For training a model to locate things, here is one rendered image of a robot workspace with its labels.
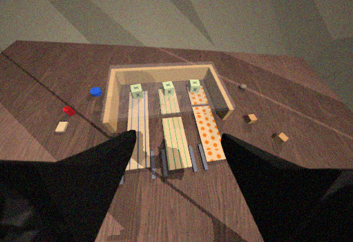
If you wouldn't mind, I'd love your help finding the cream flat block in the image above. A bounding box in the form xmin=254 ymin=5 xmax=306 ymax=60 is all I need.
xmin=55 ymin=122 xmax=69 ymax=132

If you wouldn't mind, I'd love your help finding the tan cube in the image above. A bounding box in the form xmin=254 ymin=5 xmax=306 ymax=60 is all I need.
xmin=245 ymin=114 xmax=257 ymax=124
xmin=274 ymin=133 xmax=288 ymax=144

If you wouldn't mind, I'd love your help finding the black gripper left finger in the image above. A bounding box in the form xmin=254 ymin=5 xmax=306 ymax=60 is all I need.
xmin=0 ymin=130 xmax=136 ymax=242

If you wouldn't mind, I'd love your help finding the tan strip with orange dots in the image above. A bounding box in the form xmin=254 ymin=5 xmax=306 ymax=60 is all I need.
xmin=194 ymin=112 xmax=226 ymax=162

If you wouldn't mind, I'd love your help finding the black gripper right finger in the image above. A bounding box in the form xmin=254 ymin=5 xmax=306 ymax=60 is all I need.
xmin=221 ymin=133 xmax=353 ymax=242

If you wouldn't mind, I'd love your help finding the clear glass box with tan edges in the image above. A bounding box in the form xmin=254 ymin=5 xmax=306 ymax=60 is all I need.
xmin=101 ymin=61 xmax=236 ymax=133

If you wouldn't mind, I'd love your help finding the small red block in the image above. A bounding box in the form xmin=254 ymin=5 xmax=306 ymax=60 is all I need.
xmin=63 ymin=106 xmax=75 ymax=116

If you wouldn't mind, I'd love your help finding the cream strip with blue lines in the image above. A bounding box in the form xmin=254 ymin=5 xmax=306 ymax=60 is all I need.
xmin=125 ymin=118 xmax=151 ymax=171

